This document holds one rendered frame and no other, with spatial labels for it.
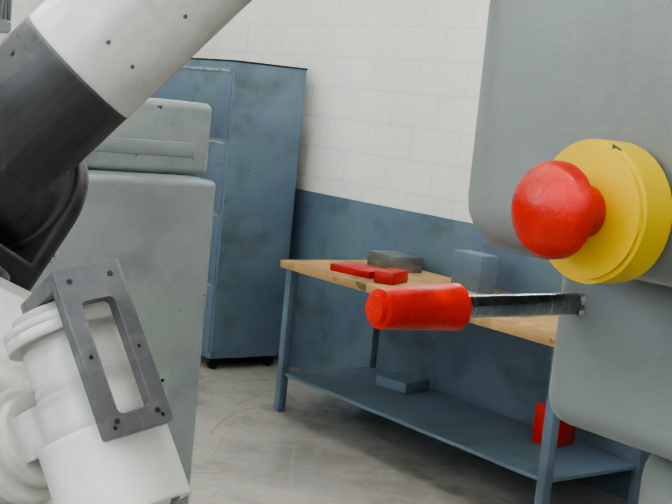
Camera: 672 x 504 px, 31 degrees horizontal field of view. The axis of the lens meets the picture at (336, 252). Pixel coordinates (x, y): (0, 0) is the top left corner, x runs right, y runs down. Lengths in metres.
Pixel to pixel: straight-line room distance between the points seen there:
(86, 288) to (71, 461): 0.08
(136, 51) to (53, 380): 0.25
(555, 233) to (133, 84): 0.38
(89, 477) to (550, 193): 0.26
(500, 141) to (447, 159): 6.61
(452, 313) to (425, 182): 6.73
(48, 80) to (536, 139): 0.34
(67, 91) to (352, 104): 7.16
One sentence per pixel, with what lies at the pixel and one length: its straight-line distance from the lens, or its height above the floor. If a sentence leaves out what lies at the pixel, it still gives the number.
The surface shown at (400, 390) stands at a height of 0.24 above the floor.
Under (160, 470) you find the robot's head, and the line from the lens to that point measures 0.61.
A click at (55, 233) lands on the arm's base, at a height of 1.69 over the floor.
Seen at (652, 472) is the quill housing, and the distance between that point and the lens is 0.71.
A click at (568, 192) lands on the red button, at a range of 0.49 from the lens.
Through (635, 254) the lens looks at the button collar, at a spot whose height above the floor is 1.75.
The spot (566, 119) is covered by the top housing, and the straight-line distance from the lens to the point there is 0.56.
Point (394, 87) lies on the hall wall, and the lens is 7.61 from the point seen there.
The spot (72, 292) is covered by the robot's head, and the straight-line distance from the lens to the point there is 0.61.
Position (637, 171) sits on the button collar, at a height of 1.78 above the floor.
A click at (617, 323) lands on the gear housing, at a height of 1.70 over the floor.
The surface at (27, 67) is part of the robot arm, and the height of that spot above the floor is 1.80.
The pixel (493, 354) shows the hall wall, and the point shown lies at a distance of 6.89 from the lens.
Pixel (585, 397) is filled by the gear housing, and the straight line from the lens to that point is 0.67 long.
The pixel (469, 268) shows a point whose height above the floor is 1.00.
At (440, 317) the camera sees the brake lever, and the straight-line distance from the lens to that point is 0.59.
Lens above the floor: 1.79
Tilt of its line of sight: 7 degrees down
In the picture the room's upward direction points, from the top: 6 degrees clockwise
